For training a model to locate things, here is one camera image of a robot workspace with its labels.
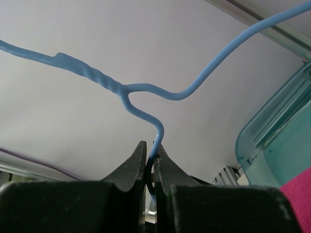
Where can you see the light blue wire hanger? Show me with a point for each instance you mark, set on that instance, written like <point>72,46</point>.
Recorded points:
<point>69,63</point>

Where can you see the teal plastic bin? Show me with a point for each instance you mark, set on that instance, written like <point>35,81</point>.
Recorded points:
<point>275,145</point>

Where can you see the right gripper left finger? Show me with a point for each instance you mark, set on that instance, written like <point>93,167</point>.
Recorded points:
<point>114,204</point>

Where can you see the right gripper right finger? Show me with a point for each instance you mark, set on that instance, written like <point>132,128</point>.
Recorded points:
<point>186,206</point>

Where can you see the pink trousers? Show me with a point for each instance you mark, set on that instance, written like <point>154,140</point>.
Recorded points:
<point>298,192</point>

